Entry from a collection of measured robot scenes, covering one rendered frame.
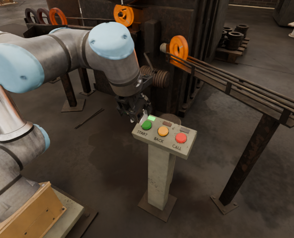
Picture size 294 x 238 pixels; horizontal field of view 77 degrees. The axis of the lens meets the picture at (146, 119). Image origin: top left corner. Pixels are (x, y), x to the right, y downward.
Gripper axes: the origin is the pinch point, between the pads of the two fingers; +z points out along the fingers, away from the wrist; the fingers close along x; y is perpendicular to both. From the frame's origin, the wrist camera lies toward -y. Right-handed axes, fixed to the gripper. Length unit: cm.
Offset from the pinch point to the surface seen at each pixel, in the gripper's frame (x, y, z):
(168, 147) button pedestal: 11.9, 5.5, 6.7
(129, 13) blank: -54, -76, 10
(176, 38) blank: -12, -59, 10
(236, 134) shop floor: 40, -58, 92
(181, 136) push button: 15.1, -0.3, 5.5
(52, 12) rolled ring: -135, -73, 16
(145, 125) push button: 0.0, 1.0, 5.4
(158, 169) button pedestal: 7.8, 10.6, 25.1
